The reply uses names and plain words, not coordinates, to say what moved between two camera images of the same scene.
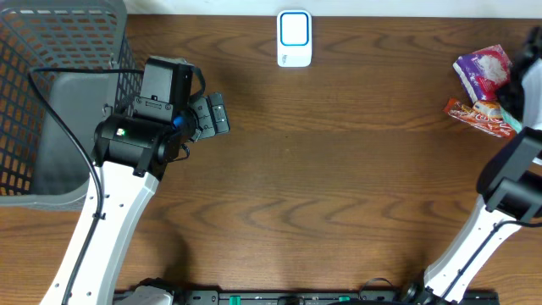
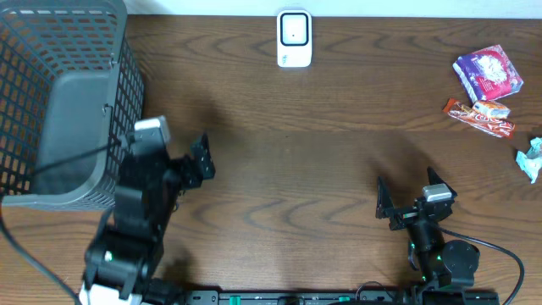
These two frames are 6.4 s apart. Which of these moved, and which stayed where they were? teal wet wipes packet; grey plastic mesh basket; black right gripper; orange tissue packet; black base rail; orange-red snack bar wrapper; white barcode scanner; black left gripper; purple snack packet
Moved: teal wet wipes packet; black right gripper; black left gripper
Stayed: orange-red snack bar wrapper; black base rail; white barcode scanner; orange tissue packet; purple snack packet; grey plastic mesh basket
